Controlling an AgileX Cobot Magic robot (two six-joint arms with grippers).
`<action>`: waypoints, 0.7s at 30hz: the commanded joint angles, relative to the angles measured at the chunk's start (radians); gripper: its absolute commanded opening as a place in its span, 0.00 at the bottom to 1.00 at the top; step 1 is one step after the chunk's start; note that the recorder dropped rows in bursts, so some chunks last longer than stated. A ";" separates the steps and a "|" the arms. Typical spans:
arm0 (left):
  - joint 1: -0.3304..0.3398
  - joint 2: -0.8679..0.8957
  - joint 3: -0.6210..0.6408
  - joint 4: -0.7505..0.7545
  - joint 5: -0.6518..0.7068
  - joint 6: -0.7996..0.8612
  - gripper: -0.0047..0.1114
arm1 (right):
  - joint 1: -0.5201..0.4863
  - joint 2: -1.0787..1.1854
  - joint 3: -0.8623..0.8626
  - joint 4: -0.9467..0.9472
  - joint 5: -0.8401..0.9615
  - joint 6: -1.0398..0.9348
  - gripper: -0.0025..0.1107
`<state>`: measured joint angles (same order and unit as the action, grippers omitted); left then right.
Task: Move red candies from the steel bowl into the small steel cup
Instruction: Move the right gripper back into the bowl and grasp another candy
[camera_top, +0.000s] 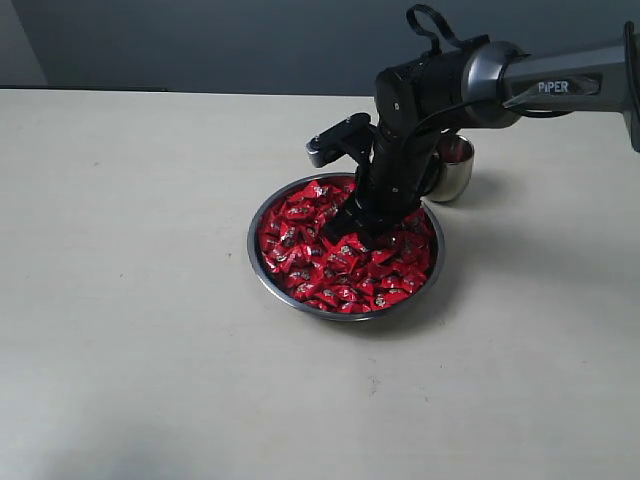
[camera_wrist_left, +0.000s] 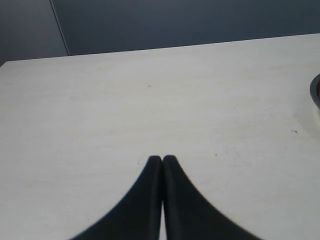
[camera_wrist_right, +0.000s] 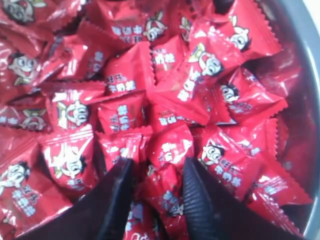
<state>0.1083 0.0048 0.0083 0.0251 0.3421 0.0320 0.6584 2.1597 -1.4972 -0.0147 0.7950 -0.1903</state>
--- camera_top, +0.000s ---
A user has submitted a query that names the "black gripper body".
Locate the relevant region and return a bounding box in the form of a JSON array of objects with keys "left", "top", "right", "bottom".
[{"left": 344, "top": 120, "right": 440, "bottom": 235}]

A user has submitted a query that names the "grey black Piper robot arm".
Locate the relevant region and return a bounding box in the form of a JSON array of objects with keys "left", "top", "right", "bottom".
[{"left": 324, "top": 22, "right": 639, "bottom": 245}]

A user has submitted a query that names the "pile of red wrapped candies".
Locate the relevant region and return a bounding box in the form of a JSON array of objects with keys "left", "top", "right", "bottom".
[{"left": 259, "top": 180, "right": 434, "bottom": 314}]

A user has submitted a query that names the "small steel cup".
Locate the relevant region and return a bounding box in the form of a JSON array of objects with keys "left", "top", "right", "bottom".
[{"left": 424, "top": 135, "right": 475, "bottom": 203}]

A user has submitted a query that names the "round steel bowl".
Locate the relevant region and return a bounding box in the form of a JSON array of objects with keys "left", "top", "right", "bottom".
[{"left": 246, "top": 172, "right": 446, "bottom": 323}]

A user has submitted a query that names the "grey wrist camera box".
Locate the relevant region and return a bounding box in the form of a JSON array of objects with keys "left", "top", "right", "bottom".
[{"left": 306, "top": 113, "right": 374, "bottom": 168}]

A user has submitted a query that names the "black cable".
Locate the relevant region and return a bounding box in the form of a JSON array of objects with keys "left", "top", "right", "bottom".
[{"left": 405, "top": 4, "right": 489, "bottom": 54}]

